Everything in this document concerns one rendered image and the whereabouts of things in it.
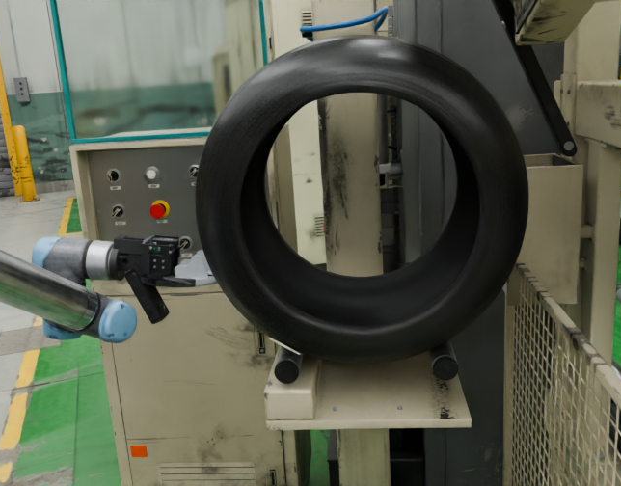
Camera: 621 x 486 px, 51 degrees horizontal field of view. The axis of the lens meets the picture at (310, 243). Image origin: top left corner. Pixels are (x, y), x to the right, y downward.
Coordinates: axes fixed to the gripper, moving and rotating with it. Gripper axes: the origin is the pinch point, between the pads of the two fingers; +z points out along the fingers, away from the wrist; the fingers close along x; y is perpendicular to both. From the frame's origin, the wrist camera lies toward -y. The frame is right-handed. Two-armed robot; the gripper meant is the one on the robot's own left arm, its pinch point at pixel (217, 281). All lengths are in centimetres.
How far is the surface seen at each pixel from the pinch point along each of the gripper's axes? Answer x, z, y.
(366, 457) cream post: 26, 33, -51
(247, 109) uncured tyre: -11.7, 6.4, 33.4
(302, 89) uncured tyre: -12.3, 15.1, 37.2
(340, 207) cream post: 25.5, 21.8, 11.1
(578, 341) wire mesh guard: -23, 60, 3
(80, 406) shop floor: 145, -93, -116
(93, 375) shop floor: 176, -100, -116
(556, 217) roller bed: 19, 67, 14
